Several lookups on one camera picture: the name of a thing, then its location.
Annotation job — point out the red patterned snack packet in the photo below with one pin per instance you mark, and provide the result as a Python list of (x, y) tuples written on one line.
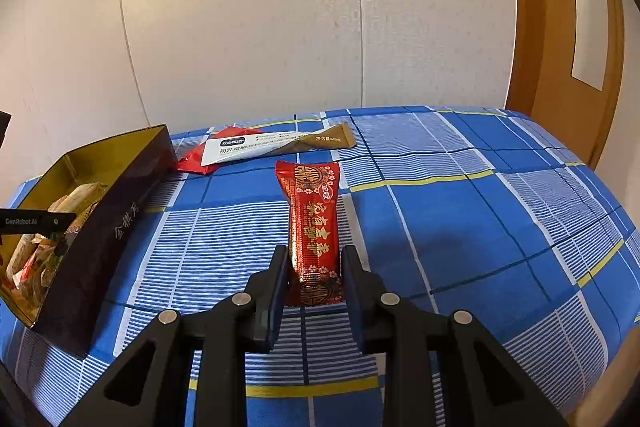
[(312, 217)]

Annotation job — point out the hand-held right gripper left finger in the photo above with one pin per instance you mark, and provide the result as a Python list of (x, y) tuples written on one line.
[(272, 302)]

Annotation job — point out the long brown snack packet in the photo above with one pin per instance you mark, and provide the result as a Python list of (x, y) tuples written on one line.
[(80, 197)]

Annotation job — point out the wooden door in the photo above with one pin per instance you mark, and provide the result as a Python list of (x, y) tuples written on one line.
[(550, 57)]

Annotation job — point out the orange snack packet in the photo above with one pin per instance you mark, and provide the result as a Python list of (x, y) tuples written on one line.
[(20, 269)]

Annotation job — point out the dark box with gold interior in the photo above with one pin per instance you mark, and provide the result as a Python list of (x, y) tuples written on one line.
[(115, 227)]

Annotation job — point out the blue plaid bed sheet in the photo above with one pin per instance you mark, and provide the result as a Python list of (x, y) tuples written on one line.
[(450, 207)]

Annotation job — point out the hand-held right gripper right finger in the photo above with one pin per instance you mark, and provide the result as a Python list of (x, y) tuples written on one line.
[(352, 302)]

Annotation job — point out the small red snack packet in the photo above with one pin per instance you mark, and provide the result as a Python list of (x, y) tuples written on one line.
[(190, 162)]

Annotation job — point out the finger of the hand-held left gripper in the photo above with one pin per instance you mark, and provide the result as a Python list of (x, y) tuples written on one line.
[(61, 247)]

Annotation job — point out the white and brown long packet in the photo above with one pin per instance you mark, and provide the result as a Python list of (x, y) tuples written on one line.
[(260, 147)]

